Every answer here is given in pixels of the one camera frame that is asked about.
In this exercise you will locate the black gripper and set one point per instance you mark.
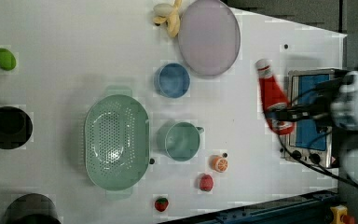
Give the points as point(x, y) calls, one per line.
point(326, 92)

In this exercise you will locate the red felt ketchup bottle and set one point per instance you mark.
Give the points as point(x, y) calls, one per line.
point(272, 97)

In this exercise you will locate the green strainer basket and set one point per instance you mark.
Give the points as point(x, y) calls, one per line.
point(117, 142)

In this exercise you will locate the toy orange slice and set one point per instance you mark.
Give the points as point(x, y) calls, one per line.
point(219, 164)

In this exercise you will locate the lavender round plate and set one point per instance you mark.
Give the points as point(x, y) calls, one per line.
point(209, 37)

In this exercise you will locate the red toy apple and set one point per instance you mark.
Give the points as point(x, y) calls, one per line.
point(206, 183)

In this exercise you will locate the blue bowl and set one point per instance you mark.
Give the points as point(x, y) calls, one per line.
point(172, 80)

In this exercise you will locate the yellow toy banana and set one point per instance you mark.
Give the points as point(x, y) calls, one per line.
point(168, 14)

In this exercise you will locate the red toy strawberry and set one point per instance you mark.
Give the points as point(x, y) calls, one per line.
point(161, 204)

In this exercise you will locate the dark grey pot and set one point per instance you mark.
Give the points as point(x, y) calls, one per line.
point(32, 208)

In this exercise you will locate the black bowl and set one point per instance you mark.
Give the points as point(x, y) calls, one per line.
point(16, 127)

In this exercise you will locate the green toy lime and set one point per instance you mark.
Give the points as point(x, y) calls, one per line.
point(8, 61)

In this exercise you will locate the blue metal frame rail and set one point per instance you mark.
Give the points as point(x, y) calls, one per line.
point(310, 208)

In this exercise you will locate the green cup with handle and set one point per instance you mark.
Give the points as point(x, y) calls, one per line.
point(180, 141)

